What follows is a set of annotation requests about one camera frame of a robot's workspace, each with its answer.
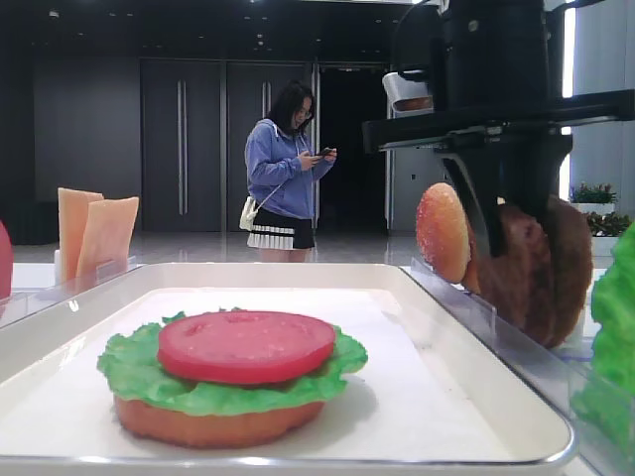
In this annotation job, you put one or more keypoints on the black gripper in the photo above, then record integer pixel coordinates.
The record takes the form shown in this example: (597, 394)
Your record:
(518, 161)

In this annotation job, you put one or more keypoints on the brown meat patty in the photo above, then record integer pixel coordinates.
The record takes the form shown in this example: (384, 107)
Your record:
(520, 282)
(570, 246)

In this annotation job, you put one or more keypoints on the white shoulder bag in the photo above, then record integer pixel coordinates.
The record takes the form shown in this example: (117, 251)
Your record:
(249, 212)

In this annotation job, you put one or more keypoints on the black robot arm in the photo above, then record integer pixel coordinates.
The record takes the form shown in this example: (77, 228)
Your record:
(488, 61)

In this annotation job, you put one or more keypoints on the green lettuce leaf standing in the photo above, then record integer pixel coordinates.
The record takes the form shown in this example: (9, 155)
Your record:
(610, 337)

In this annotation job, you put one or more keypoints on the red tomato slice on tray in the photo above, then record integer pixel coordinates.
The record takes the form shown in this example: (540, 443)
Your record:
(244, 347)

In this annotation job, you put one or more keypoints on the orange cheese slice inner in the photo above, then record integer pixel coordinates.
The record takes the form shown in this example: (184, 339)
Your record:
(107, 234)

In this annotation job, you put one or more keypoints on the orange cheese slice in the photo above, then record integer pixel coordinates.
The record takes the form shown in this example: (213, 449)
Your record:
(107, 234)
(73, 210)

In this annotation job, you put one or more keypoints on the green lettuce leaf on tray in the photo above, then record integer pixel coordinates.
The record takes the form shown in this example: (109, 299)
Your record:
(133, 372)

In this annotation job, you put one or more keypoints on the orange cheese slice outer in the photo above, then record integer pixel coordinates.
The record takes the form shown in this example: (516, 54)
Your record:
(73, 210)

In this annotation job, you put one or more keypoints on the red tomato slice standing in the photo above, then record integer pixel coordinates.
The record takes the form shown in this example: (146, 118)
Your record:
(6, 262)

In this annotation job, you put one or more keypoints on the bun slice standing inner right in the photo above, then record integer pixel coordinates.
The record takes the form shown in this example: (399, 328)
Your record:
(442, 233)

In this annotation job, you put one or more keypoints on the bun slice standing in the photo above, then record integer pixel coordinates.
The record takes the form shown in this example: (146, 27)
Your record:
(442, 233)
(470, 279)

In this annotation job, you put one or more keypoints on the white planter with plants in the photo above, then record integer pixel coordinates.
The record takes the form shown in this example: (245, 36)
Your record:
(597, 203)

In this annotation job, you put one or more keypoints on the bun slice standing outer right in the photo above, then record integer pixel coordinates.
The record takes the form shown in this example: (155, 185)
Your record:
(470, 279)

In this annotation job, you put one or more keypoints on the white rectangular tray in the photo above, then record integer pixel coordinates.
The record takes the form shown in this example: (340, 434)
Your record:
(432, 399)

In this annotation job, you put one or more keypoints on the woman in blue hoodie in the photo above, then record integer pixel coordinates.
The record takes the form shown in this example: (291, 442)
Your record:
(281, 171)

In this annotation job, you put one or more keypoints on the bottom bun slice on tray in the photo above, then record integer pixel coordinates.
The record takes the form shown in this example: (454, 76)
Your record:
(178, 428)

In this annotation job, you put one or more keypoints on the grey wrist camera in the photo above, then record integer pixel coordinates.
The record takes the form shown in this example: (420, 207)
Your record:
(407, 97)

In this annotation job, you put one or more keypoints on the clear right long rail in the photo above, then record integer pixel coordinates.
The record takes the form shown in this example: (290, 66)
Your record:
(554, 375)

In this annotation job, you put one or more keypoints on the clear long rail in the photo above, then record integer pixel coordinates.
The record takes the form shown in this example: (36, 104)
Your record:
(554, 375)
(37, 286)

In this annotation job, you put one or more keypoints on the clear left long rail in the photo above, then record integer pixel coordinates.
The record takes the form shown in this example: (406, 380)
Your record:
(37, 286)

